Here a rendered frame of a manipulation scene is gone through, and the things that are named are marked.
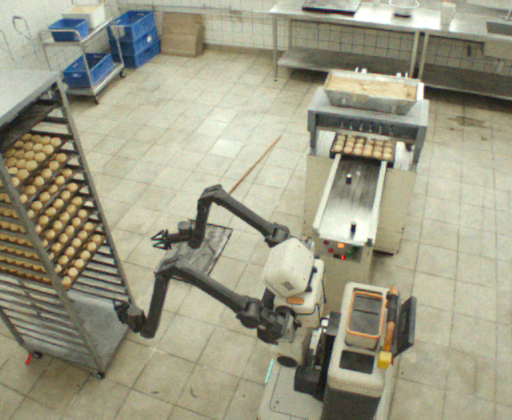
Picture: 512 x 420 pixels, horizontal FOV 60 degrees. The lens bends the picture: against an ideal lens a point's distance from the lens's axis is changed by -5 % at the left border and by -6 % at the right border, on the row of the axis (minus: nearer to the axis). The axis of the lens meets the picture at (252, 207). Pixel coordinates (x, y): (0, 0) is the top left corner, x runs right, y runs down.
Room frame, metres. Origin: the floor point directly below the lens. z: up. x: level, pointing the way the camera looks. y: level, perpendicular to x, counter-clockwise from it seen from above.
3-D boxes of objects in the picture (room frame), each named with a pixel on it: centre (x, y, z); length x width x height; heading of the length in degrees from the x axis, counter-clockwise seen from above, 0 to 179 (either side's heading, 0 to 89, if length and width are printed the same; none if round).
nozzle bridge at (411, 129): (2.53, -0.77, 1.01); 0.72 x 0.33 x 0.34; 70
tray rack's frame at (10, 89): (1.73, 1.17, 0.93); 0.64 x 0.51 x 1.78; 71
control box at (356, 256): (1.71, -0.46, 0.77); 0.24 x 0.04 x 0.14; 70
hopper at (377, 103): (2.53, -0.77, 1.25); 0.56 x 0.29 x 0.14; 70
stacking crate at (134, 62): (6.26, 1.49, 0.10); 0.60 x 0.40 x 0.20; 155
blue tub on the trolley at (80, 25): (5.22, 1.96, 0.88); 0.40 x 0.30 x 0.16; 70
